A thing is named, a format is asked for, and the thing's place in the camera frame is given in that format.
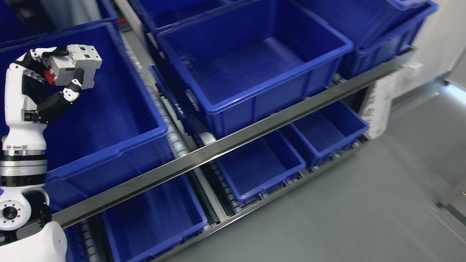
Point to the large blue bin left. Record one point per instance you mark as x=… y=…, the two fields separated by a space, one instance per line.
x=114 y=133

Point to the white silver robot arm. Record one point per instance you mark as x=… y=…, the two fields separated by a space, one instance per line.
x=29 y=233

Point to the large blue bin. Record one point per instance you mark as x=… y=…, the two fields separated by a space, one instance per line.
x=252 y=59
x=114 y=133

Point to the white red circuit breaker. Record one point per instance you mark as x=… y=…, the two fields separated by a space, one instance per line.
x=60 y=69

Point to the blue bin lower centre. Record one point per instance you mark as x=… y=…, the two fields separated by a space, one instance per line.
x=260 y=167

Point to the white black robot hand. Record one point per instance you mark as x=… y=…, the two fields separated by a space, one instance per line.
x=27 y=107

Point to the blue bin lower right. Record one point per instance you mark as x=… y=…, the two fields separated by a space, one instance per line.
x=322 y=134

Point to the blue bin lower left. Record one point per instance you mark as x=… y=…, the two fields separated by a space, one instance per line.
x=141 y=228

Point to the large blue bin centre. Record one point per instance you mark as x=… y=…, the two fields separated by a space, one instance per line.
x=252 y=59

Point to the blue bin top left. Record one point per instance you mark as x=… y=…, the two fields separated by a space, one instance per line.
x=24 y=20

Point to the white roller track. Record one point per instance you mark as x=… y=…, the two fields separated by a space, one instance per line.
x=205 y=178

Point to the metal shelf rail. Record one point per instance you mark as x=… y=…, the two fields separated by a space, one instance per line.
x=129 y=189

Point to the blue bin top right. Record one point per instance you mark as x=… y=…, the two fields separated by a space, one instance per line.
x=379 y=29

